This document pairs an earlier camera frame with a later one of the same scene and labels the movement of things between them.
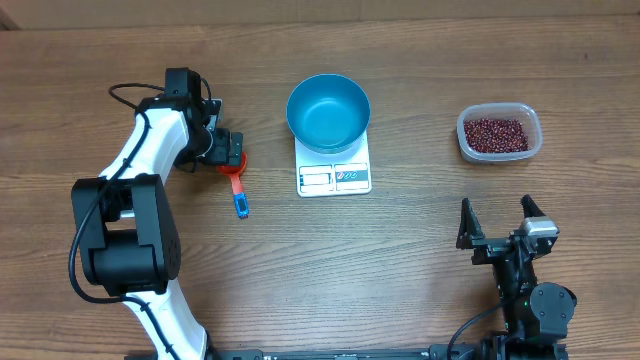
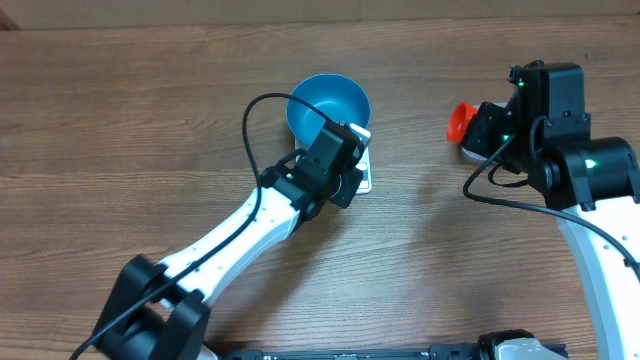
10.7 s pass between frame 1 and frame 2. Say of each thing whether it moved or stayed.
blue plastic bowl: stayed
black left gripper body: moved
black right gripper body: moved
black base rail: stayed
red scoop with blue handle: moved
